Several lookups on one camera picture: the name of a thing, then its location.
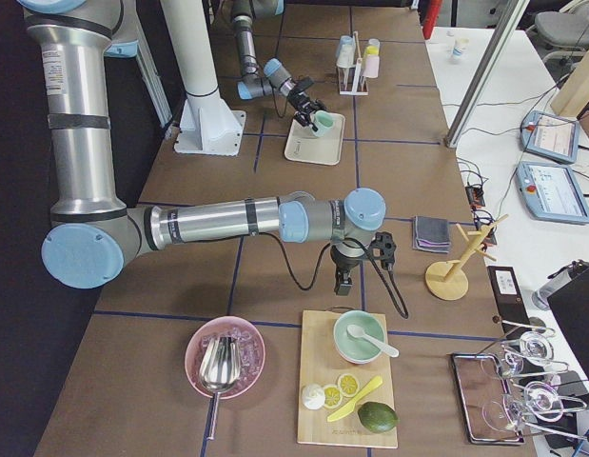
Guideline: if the blue cup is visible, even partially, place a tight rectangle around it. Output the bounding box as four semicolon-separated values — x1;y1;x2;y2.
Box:
336;35;354;54

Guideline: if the teach pendant tablet near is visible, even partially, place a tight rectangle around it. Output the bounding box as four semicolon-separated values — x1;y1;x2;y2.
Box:
516;161;589;225

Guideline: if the green bowl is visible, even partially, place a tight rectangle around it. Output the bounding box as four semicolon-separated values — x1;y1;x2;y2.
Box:
332;309;389;366

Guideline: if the beige rabbit tray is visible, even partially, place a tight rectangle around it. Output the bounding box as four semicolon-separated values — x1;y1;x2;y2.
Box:
285;112;345;166

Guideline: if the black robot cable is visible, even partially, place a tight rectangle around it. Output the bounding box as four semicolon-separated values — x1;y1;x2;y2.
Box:
250;232;412;319

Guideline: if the teach pendant tablet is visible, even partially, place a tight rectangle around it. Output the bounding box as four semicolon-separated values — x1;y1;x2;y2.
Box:
520;110;580;165
516;161;589;225

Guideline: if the folded grey cloth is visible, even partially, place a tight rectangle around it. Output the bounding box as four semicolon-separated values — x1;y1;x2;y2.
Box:
412;215;451;254

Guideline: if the pink bowl with ice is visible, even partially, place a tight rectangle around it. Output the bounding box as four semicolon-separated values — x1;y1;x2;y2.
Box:
184;315;266;400

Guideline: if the green cup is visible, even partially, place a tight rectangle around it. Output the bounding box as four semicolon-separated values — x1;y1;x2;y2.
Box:
312;110;335;138

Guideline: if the wooden cutting board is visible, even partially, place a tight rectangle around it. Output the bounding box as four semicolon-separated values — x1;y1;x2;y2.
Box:
297;310;399;449

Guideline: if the paper cup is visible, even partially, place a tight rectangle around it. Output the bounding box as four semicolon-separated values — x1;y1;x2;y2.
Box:
450;37;469;63

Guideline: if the black box with label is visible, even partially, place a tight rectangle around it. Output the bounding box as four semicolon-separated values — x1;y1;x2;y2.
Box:
487;266;529;324

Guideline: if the wooden mug tree stand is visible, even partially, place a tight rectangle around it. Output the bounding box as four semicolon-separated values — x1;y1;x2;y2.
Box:
424;214;508;301

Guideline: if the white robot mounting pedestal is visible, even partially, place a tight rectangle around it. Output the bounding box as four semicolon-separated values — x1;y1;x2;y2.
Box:
161;0;245;156

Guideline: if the metal tray with glasses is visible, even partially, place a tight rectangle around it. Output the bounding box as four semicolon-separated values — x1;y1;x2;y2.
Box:
450;352;524;446

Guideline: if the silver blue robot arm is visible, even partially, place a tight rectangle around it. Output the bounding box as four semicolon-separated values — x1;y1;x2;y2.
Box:
230;0;326;133
23;1;386;294

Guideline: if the yellow plastic knife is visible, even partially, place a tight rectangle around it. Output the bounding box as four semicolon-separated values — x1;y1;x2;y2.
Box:
326;375;383;423

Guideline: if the metal scoop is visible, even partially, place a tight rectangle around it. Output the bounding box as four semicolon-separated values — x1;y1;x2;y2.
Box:
199;336;241;440

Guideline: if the lemon slice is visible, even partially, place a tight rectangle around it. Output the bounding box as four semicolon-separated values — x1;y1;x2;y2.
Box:
336;372;361;398

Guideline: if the aluminium frame post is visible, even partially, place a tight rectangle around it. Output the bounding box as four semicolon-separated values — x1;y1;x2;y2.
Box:
444;0;529;149

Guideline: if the teach pendant tablet far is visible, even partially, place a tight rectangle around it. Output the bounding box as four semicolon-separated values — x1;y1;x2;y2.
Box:
520;110;580;165

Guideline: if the white wire cup rack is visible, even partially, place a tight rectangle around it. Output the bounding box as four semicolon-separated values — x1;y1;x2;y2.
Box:
336;31;368;96

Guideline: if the white plastic spoon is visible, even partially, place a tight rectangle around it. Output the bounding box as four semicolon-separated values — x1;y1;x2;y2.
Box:
346;324;400;358

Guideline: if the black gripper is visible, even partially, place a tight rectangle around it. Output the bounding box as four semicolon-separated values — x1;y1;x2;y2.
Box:
287;89;327;133
330;237;367;295

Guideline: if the cream cup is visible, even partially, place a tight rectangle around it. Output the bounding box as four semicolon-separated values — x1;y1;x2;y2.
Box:
336;49;355;69

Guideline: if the garlic bulb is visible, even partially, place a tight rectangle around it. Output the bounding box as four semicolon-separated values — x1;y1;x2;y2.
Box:
301;384;325;410

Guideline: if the pink cup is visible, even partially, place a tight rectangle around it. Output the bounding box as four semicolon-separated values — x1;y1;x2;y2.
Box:
362;54;380;79

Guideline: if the green lime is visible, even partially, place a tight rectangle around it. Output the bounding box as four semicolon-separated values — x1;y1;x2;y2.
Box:
357;402;400;433

